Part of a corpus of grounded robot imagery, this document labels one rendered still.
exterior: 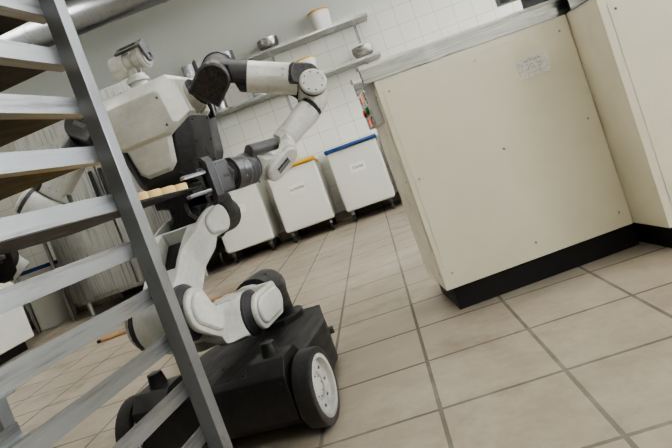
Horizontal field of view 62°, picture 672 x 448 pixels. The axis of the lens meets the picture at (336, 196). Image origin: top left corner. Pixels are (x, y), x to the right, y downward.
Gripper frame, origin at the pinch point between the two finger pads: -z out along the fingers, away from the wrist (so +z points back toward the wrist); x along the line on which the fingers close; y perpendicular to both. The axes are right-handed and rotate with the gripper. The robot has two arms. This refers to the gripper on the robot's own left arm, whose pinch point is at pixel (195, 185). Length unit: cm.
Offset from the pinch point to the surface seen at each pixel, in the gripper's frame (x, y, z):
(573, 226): -54, 39, 110
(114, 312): -17, 29, -40
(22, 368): -18, 39, -58
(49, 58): 26.5, 24.8, -33.9
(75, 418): -27, 36, -53
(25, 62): 26, 27, -39
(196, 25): 187, -379, 311
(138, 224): -5.0, 25.9, -30.1
